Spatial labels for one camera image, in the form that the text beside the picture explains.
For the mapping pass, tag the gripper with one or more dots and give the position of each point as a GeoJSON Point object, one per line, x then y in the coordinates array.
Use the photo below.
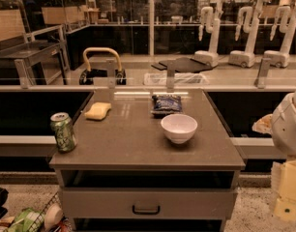
{"type": "Point", "coordinates": [288, 130]}

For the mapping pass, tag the yellow sponge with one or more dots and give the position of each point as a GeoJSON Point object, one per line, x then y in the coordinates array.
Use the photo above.
{"type": "Point", "coordinates": [98, 111]}

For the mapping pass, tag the green soda can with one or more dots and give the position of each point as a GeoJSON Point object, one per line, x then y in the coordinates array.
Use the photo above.
{"type": "Point", "coordinates": [62, 125]}

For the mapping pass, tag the clear plastic bin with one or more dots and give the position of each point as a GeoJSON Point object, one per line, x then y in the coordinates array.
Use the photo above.
{"type": "Point", "coordinates": [179, 78]}

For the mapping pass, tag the white background robot right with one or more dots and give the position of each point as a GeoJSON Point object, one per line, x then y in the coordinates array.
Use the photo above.
{"type": "Point", "coordinates": [285, 21]}

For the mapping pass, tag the white background robot middle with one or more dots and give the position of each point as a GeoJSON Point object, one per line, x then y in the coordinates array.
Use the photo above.
{"type": "Point", "coordinates": [247, 22]}

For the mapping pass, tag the grey metal side table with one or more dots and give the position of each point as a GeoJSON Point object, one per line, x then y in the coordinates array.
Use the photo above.
{"type": "Point", "coordinates": [38, 62]}

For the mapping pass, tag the white background robot left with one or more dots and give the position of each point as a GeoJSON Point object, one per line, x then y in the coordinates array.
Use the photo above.
{"type": "Point", "coordinates": [210, 22]}

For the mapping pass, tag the wire basket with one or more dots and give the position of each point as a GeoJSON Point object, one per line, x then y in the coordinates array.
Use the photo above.
{"type": "Point", "coordinates": [64, 224]}

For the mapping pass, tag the white cup in basket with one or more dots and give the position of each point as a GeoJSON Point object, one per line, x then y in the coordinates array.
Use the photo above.
{"type": "Point", "coordinates": [53, 216]}

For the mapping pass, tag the black drawer handle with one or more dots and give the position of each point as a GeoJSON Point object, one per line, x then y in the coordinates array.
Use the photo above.
{"type": "Point", "coordinates": [149, 211]}

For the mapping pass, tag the green snack bag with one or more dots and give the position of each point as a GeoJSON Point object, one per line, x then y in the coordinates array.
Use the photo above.
{"type": "Point", "coordinates": [27, 220]}

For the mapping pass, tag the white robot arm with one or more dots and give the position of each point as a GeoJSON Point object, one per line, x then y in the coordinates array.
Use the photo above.
{"type": "Point", "coordinates": [281, 125]}

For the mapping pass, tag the blue chip bag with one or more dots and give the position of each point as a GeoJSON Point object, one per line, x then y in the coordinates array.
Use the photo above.
{"type": "Point", "coordinates": [166, 104]}

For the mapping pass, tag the white bowl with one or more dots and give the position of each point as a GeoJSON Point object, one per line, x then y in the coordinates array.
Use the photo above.
{"type": "Point", "coordinates": [178, 128]}

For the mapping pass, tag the yellow handled black cart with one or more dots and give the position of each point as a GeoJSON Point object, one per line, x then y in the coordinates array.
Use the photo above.
{"type": "Point", "coordinates": [113, 70]}

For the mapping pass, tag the grey middle drawer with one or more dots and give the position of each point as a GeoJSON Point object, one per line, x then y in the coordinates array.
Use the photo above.
{"type": "Point", "coordinates": [117, 203]}

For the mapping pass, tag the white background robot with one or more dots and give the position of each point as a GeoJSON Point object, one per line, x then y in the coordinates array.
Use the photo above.
{"type": "Point", "coordinates": [247, 22]}
{"type": "Point", "coordinates": [285, 21]}
{"type": "Point", "coordinates": [210, 22]}

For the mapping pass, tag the glass railing barrier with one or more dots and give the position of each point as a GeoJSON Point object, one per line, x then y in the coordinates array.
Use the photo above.
{"type": "Point", "coordinates": [223, 77]}

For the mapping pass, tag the grey drawer cabinet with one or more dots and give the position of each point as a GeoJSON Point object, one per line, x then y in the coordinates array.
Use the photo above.
{"type": "Point", "coordinates": [128, 150]}

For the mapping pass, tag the black floor mat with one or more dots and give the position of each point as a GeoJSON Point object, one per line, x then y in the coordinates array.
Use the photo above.
{"type": "Point", "coordinates": [182, 65]}

